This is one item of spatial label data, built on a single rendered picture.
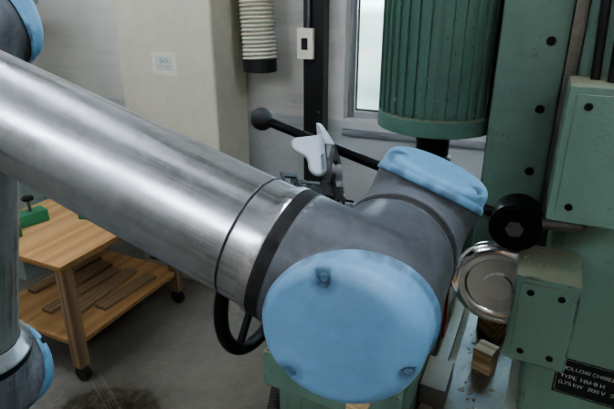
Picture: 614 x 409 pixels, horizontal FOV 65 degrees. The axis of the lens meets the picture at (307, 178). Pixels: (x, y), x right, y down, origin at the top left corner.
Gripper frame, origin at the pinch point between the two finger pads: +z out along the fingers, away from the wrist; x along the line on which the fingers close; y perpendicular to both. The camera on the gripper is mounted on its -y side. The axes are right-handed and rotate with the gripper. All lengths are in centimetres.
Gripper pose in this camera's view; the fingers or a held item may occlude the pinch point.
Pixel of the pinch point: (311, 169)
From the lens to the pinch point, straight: 74.1
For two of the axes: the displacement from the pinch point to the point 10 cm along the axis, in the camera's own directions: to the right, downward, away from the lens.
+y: -9.5, -1.0, -3.0
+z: -2.2, -4.9, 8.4
